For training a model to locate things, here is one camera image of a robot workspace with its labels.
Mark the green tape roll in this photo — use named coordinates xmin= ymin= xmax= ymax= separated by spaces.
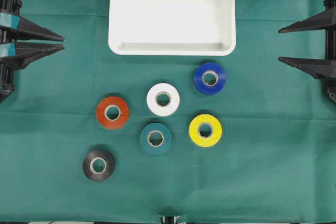
xmin=140 ymin=123 xmax=172 ymax=155

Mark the red tape roll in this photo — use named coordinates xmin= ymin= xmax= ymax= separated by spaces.
xmin=96 ymin=96 xmax=130 ymax=130

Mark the white tape roll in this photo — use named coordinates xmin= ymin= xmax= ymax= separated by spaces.
xmin=146 ymin=83 xmax=180 ymax=117

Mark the white plastic tray case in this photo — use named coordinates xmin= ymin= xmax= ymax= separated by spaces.
xmin=108 ymin=0 xmax=236 ymax=56

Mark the blue tape roll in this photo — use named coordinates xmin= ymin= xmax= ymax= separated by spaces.
xmin=194 ymin=62 xmax=227 ymax=95

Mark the black white front mount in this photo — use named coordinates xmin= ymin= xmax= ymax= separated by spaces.
xmin=159 ymin=215 xmax=180 ymax=224

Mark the green table cloth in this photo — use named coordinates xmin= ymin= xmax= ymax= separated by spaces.
xmin=1 ymin=0 xmax=335 ymax=223

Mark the black tape roll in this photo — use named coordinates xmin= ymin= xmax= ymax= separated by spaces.
xmin=82 ymin=150 xmax=115 ymax=182

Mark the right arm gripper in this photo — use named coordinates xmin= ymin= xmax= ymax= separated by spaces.
xmin=278 ymin=0 xmax=335 ymax=101

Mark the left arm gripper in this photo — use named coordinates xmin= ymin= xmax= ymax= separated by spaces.
xmin=1 ymin=0 xmax=65 ymax=102

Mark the yellow tape roll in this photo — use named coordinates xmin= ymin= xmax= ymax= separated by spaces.
xmin=188 ymin=114 xmax=223 ymax=147

